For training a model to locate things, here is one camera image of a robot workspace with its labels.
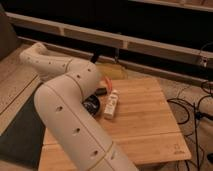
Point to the orange object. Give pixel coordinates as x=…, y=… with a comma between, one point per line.
x=108, y=83

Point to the wooden table board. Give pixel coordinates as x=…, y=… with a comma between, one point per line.
x=144, y=128

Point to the yellow-green cloth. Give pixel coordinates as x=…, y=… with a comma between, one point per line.
x=112, y=71

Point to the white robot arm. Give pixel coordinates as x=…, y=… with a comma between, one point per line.
x=66, y=83

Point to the white shelf rail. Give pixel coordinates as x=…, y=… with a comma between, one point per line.
x=200, y=58

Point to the white tube bottle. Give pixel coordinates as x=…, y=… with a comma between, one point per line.
x=110, y=107

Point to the dark grey floor mat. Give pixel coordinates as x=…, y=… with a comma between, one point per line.
x=22, y=141

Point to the black stand leg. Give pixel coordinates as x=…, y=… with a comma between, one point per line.
x=95, y=57

